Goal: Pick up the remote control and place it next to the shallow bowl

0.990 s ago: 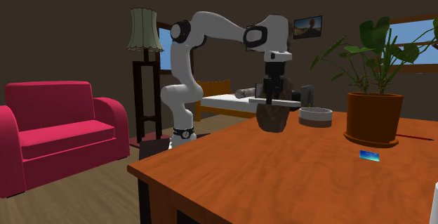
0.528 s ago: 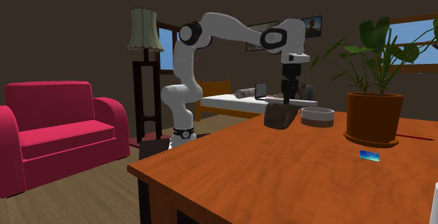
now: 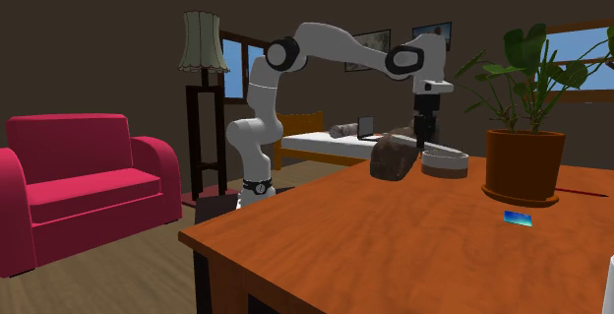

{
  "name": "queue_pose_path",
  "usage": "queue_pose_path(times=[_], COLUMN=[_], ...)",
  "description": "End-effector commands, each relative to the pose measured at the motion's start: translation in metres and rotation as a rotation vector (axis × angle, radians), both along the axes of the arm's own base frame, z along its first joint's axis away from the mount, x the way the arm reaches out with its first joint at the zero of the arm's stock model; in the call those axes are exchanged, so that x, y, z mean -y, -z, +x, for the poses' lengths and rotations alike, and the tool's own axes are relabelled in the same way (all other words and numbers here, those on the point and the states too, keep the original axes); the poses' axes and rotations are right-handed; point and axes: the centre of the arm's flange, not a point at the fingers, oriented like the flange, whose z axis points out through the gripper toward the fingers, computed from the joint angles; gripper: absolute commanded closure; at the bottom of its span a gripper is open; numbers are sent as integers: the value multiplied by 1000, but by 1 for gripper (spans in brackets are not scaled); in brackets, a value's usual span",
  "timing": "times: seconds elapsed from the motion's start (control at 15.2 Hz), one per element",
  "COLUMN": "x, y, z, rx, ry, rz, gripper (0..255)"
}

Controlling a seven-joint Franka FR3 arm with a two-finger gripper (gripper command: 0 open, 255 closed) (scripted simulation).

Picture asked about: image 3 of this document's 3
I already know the white round dish brown base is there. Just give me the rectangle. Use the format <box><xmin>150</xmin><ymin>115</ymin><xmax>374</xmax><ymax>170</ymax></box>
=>
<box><xmin>420</xmin><ymin>148</ymin><xmax>470</xmax><ymax>180</ymax></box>

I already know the brown rough lump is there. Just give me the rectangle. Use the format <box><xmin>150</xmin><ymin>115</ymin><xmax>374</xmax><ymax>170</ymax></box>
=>
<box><xmin>369</xmin><ymin>135</ymin><xmax>420</xmax><ymax>183</ymax></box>

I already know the wooden bed with white mattress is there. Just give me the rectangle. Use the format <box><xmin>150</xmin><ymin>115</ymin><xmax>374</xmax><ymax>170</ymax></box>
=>
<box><xmin>273</xmin><ymin>110</ymin><xmax>435</xmax><ymax>170</ymax></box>

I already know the green plant in brown pot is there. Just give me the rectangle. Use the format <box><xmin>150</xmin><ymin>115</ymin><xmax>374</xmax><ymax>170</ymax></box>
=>
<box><xmin>453</xmin><ymin>23</ymin><xmax>614</xmax><ymax>209</ymax></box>

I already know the blue phone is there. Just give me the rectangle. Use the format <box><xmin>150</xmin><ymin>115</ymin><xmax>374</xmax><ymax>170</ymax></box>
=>
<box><xmin>503</xmin><ymin>209</ymin><xmax>534</xmax><ymax>228</ymax></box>

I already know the wooden table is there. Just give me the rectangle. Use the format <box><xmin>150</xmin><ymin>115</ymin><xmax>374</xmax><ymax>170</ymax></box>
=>
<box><xmin>178</xmin><ymin>155</ymin><xmax>614</xmax><ymax>314</ymax></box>

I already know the red pencil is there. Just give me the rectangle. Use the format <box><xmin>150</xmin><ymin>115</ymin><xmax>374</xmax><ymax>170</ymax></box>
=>
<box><xmin>553</xmin><ymin>186</ymin><xmax>610</xmax><ymax>199</ymax></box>

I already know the floor lamp with pale shade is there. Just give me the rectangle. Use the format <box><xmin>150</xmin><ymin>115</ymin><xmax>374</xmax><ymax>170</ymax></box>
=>
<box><xmin>177</xmin><ymin>10</ymin><xmax>231</xmax><ymax>203</ymax></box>

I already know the dark robot stand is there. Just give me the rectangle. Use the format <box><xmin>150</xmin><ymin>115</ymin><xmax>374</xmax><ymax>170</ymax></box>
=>
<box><xmin>194</xmin><ymin>186</ymin><xmax>295</xmax><ymax>225</ymax></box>

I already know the white cylinder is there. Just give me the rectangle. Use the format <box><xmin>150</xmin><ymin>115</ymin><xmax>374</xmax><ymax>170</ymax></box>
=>
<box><xmin>607</xmin><ymin>255</ymin><xmax>614</xmax><ymax>314</ymax></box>

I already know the red sofa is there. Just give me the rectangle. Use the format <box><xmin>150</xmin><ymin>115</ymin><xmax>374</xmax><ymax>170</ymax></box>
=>
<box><xmin>0</xmin><ymin>112</ymin><xmax>184</xmax><ymax>280</ymax></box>

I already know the wall picture blue image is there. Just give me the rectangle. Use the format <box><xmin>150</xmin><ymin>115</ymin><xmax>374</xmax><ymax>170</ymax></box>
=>
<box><xmin>411</xmin><ymin>21</ymin><xmax>454</xmax><ymax>53</ymax></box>

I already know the wall picture pale image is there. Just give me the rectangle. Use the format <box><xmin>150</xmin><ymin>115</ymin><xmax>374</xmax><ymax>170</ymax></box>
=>
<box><xmin>343</xmin><ymin>28</ymin><xmax>393</xmax><ymax>73</ymax></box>

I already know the window with brown frame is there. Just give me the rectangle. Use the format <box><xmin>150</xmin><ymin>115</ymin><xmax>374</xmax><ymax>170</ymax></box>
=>
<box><xmin>533</xmin><ymin>18</ymin><xmax>614</xmax><ymax>104</ymax></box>

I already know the window with dark frame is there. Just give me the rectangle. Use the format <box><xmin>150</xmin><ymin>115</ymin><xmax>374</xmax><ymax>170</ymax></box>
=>
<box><xmin>218</xmin><ymin>30</ymin><xmax>271</xmax><ymax>106</ymax></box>

